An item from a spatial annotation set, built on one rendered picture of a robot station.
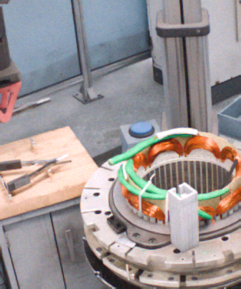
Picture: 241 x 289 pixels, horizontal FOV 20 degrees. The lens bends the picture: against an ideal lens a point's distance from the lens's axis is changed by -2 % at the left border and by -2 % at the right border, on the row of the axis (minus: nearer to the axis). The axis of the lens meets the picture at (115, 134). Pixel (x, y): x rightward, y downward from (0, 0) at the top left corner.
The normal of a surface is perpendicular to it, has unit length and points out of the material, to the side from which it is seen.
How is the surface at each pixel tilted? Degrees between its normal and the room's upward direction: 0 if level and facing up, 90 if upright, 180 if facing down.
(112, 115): 0
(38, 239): 90
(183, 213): 90
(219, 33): 90
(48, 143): 0
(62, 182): 0
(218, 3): 90
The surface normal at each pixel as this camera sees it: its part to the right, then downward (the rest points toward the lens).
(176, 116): -0.08, 0.52
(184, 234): 0.51, 0.39
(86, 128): -0.10, -0.85
